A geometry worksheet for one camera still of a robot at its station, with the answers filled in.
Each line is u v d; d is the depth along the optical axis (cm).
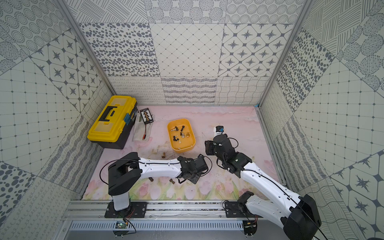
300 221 38
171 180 84
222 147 56
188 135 101
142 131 105
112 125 87
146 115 111
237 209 73
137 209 74
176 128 104
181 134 102
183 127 107
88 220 75
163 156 92
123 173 48
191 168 66
